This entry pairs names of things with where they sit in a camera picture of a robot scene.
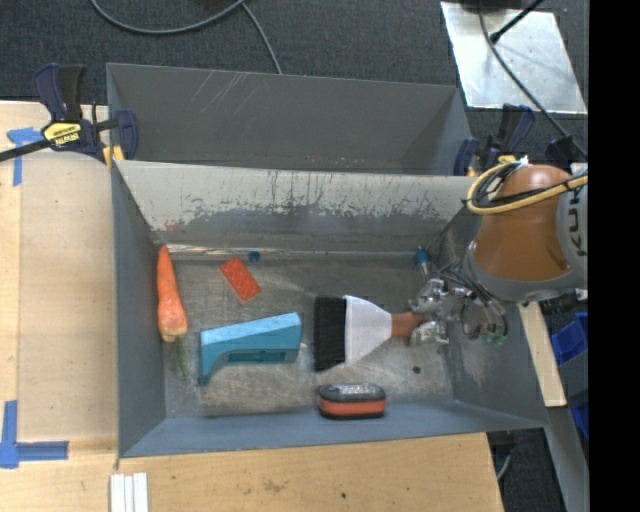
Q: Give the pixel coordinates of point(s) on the orange and black work light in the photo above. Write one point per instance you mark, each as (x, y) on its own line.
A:
(351, 401)

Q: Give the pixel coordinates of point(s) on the light blue handheld tool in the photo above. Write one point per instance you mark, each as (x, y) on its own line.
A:
(250, 340)

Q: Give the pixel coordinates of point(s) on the orange carrot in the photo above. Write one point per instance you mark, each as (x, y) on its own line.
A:
(169, 295)

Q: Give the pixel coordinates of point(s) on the orange-red flat block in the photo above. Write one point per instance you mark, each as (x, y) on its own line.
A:
(241, 279)

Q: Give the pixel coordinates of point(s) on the grey metal bin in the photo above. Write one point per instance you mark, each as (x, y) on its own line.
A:
(280, 215)

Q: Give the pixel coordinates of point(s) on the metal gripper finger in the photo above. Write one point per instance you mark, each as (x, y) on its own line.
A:
(429, 334)
(429, 297)

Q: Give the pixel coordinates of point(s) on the pale wood board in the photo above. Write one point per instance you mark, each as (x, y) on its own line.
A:
(65, 300)

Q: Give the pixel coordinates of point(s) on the black white orange hand brush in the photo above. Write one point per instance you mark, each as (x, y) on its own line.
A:
(365, 327)

